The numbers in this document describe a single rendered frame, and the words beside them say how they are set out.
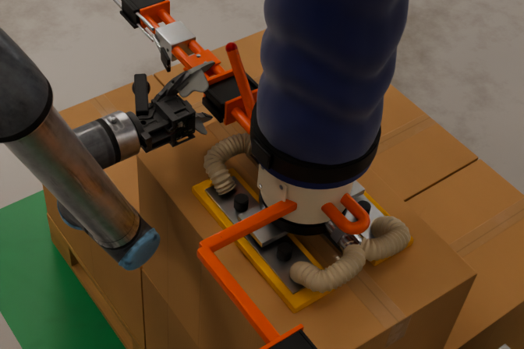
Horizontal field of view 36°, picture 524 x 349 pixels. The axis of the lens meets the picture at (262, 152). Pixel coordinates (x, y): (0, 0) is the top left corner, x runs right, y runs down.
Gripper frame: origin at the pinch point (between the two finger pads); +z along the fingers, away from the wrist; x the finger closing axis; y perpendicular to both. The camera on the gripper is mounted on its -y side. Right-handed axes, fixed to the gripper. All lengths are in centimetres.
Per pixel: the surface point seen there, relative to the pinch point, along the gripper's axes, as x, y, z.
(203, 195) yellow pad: -11.0, 15.1, -11.9
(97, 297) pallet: -105, -34, -16
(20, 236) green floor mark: -107, -70, -25
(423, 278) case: -13, 53, 12
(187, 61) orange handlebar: 1.3, -8.3, -0.5
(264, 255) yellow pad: -10.4, 33.9, -10.8
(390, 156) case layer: -53, 2, 61
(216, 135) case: -12.9, 1.4, 0.6
